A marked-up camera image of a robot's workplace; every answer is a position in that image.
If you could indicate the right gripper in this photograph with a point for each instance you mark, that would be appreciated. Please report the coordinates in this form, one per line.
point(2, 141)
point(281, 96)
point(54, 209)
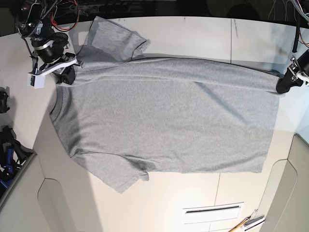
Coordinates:
point(50, 57)

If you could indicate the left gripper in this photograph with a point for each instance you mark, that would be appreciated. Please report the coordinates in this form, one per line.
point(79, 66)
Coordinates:
point(296, 75)

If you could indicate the grey T-shirt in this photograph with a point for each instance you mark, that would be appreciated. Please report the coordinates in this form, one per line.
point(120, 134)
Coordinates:
point(125, 115)

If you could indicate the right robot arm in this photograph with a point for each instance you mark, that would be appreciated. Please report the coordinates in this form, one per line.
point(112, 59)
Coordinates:
point(35, 21)

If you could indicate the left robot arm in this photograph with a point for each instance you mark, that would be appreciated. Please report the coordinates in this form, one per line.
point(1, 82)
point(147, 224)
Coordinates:
point(302, 11)

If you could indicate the black device at left edge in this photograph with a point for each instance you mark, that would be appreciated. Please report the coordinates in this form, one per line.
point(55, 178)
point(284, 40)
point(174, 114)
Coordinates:
point(4, 95)

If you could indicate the blue and black equipment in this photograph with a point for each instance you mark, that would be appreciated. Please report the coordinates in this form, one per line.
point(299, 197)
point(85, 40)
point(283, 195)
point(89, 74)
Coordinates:
point(12, 156)

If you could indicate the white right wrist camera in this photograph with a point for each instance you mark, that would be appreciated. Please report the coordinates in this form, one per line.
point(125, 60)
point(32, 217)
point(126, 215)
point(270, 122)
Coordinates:
point(36, 81)

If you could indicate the wooden handled tool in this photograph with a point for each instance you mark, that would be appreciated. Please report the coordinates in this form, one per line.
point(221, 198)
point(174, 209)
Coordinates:
point(239, 225)

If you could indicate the white cable slot plate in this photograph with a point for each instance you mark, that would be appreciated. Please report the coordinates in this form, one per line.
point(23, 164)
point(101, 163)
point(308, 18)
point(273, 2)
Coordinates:
point(212, 213)

